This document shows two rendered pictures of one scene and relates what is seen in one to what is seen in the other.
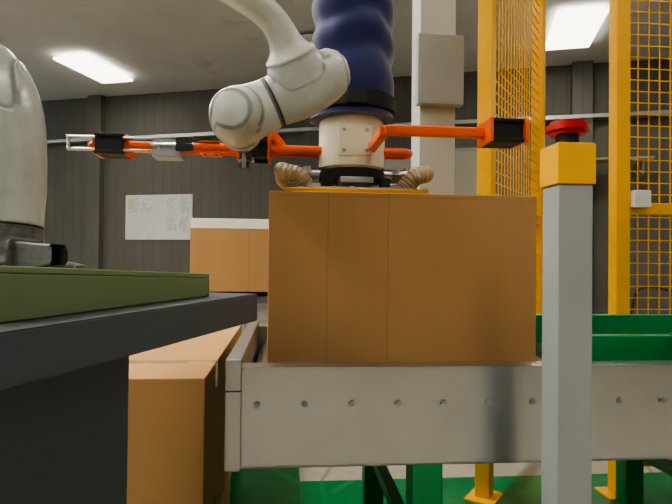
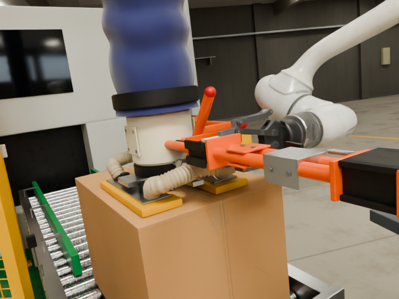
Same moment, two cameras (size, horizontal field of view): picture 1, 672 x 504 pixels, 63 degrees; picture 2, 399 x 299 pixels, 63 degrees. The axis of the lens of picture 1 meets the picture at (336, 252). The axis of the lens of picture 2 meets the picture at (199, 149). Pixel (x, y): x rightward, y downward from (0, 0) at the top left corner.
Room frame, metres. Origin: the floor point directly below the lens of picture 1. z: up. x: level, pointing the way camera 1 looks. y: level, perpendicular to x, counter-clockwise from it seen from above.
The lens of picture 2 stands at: (1.72, 0.79, 1.20)
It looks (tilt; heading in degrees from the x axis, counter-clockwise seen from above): 10 degrees down; 244
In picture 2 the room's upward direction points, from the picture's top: 7 degrees counter-clockwise
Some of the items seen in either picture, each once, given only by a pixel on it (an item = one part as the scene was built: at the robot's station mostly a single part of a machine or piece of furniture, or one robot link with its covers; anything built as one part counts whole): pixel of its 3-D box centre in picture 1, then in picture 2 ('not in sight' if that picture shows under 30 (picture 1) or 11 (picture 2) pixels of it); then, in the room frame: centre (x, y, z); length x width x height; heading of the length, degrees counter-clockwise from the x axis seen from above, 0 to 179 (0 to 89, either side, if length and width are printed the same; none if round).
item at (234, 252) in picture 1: (248, 255); not in sight; (3.24, 0.51, 0.82); 0.60 x 0.40 x 0.40; 95
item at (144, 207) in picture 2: not in sight; (134, 186); (1.53, -0.03, 0.97); 0.34 x 0.10 x 0.05; 95
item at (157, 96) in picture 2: (352, 108); (157, 97); (1.43, -0.04, 1.19); 0.23 x 0.23 x 0.04
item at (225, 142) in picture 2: (254, 150); (213, 149); (1.41, 0.21, 1.08); 0.10 x 0.08 x 0.06; 5
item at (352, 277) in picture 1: (388, 280); (171, 239); (1.41, -0.13, 0.75); 0.60 x 0.40 x 0.40; 95
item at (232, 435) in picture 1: (245, 388); not in sight; (1.39, 0.22, 0.48); 0.70 x 0.03 x 0.15; 5
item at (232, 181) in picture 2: (355, 188); (196, 169); (1.34, -0.05, 0.97); 0.34 x 0.10 x 0.05; 95
